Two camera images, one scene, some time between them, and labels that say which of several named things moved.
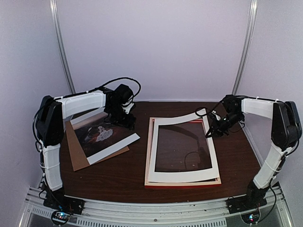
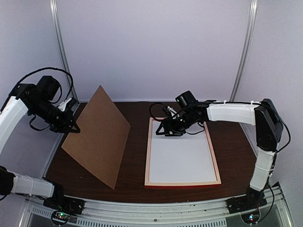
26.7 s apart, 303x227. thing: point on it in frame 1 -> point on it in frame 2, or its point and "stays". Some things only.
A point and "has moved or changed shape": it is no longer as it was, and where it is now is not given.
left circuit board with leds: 60,217 stays
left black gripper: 129,122 -> 63,125
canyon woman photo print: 94,135 -> 185,158
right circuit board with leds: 251,218 stays
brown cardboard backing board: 78,159 has moved or changed shape
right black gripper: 218,131 -> 166,122
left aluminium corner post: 54,10 stays
